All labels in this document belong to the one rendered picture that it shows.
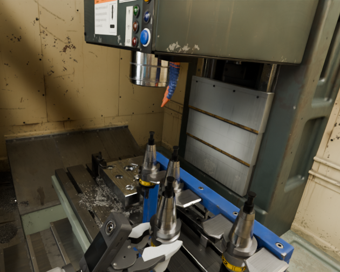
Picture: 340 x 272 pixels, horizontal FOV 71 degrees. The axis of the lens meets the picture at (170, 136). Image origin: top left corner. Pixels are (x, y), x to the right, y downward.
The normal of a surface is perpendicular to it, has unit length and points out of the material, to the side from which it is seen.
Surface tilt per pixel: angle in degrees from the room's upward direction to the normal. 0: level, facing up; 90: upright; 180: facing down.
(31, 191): 24
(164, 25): 90
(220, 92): 90
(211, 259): 0
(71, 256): 7
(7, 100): 90
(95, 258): 58
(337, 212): 90
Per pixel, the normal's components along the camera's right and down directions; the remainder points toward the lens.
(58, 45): 0.59, 0.34
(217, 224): 0.10, -0.93
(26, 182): 0.33, -0.71
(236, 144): -0.79, 0.13
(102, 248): -0.64, -0.39
